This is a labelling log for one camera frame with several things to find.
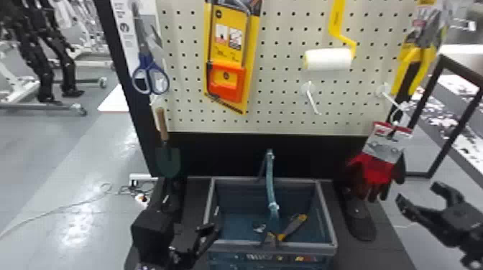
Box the blue basket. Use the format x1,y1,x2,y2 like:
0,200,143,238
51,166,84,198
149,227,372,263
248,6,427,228
203,149,339,270

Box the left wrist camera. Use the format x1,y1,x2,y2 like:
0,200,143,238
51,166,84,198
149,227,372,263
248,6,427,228
130,208,175,266

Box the white power strip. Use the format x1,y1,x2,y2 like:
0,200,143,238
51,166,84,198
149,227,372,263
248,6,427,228
127,172,160,209

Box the hacksaw on yellow card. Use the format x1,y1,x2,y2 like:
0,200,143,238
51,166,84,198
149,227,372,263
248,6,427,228
203,0,262,116

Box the green garden trowel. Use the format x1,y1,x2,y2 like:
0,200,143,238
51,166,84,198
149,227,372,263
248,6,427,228
154,106,183,180

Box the blue scissors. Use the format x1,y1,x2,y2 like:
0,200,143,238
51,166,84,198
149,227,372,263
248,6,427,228
110,0,171,96

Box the red gloves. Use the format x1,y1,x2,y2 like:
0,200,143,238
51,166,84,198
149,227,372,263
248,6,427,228
344,121,415,203

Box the white pegboard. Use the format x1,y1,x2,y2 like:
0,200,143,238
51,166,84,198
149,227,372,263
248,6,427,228
93,0,420,242

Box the yellow handled pliers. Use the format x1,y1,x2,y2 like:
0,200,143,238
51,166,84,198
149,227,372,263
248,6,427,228
390,0,454,98

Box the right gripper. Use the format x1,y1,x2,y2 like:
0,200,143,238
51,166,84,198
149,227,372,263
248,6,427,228
395,181,483,269

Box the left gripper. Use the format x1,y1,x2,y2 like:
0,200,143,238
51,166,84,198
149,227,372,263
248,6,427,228
169,223,221,269

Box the black framed side table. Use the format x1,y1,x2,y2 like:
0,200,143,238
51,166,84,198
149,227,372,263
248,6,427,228
405,43,483,190

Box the yellow black hand tool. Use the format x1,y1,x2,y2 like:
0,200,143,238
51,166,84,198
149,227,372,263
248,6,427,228
263,213,309,247

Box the yellow paint roller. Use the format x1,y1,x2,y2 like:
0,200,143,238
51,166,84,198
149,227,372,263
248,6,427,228
302,0,358,72

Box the white cable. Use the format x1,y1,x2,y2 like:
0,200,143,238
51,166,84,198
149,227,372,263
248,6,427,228
0,182,114,241

